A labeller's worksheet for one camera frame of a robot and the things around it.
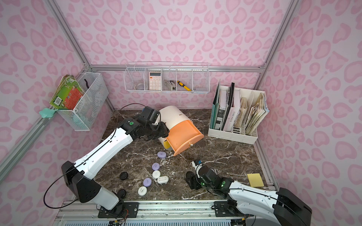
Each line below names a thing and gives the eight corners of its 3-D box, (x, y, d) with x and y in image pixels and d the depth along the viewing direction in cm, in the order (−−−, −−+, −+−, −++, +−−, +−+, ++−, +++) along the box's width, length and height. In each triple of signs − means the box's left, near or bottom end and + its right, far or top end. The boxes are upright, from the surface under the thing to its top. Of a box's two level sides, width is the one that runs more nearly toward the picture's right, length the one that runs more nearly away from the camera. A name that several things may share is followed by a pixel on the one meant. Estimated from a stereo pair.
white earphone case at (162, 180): (157, 183, 84) (157, 182, 82) (158, 177, 86) (157, 176, 84) (168, 183, 84) (168, 182, 82) (169, 177, 86) (168, 176, 84)
